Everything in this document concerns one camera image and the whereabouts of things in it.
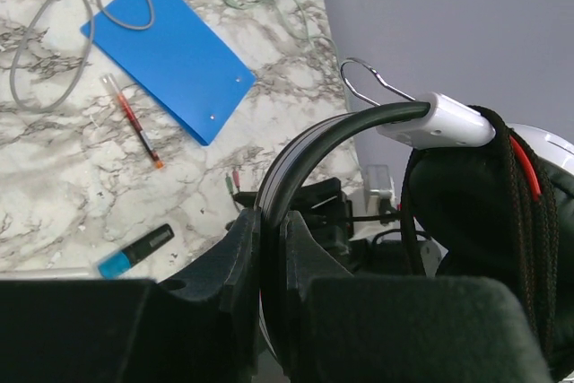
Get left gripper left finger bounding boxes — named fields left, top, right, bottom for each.
left=1, top=209, right=260, bottom=382

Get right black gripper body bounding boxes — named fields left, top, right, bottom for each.
left=226, top=176, right=373, bottom=276

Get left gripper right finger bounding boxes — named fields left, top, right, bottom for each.
left=278, top=212, right=551, bottom=382

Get black white headphones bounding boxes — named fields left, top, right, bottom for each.
left=256, top=93, right=573, bottom=382

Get blue black highlighter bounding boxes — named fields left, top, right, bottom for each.
left=96, top=223, right=175, bottom=279

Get white stick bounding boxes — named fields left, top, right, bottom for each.
left=0, top=268, right=97, bottom=281

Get blue notebook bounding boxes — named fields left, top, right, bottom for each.
left=80, top=0, right=256, bottom=146

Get red pen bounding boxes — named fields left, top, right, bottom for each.
left=100, top=74, right=164, bottom=169

